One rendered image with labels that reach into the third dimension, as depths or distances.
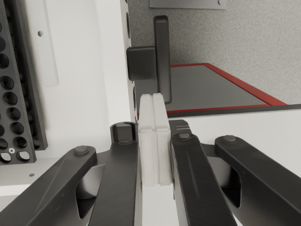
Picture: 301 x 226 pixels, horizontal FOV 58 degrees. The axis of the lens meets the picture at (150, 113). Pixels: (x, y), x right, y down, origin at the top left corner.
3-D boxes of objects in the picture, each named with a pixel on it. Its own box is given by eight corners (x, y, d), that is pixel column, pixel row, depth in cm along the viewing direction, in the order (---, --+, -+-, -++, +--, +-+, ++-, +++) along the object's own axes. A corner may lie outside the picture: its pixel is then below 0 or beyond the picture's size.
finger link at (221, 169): (174, 161, 11) (248, 156, 11) (165, 119, 16) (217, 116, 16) (175, 193, 11) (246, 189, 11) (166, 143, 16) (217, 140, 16)
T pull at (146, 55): (167, 15, 23) (168, 14, 21) (170, 102, 25) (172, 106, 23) (123, 18, 23) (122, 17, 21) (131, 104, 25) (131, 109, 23)
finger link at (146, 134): (157, 187, 13) (142, 188, 13) (153, 132, 20) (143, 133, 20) (154, 130, 12) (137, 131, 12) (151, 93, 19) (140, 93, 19)
